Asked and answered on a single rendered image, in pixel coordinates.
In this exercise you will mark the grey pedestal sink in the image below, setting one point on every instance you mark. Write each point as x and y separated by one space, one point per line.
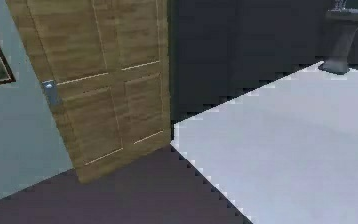
343 40

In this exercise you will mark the light wooden panelled door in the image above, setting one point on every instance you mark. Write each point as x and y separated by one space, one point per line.
100 83

